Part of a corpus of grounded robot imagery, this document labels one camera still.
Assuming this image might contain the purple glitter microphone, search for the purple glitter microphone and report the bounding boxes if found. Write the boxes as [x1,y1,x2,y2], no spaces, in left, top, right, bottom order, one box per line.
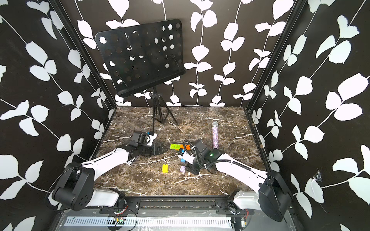
[212,120,219,149]

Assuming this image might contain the black perforated music stand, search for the black perforated music stand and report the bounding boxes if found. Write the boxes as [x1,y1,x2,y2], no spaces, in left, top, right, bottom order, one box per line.
[95,19,186,124]

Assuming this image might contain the lilac square lego brick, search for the lilac square lego brick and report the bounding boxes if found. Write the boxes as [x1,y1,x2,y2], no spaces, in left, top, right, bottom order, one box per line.
[180,166,186,174]

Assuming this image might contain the orange long lego brick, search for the orange long lego brick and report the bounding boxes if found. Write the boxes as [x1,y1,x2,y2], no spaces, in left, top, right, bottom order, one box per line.
[180,144,191,150]

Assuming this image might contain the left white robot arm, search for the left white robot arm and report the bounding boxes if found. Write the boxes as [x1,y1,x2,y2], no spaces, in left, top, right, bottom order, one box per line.
[45,131,168,211]

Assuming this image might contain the white slotted cable duct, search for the white slotted cable duct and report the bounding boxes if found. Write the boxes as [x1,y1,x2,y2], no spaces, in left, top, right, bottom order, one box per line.
[63,217,232,228]

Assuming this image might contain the black front mounting rail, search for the black front mounting rail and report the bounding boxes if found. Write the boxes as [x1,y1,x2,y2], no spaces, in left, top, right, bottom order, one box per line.
[115,196,293,216]

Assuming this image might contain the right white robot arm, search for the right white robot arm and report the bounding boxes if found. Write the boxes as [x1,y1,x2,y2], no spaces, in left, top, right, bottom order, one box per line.
[178,140,293,222]

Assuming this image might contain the yellow lego brick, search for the yellow lego brick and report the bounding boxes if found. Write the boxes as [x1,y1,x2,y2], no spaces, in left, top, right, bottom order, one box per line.
[162,164,169,173]

